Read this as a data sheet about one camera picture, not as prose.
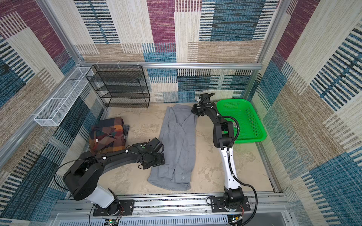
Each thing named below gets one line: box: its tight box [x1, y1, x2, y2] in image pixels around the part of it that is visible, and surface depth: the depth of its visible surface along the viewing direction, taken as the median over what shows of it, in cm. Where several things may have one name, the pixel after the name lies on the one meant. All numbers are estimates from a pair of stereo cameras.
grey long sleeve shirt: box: [147, 104, 198, 192], surface depth 93 cm
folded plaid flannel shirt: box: [88, 116, 126, 154], surface depth 93 cm
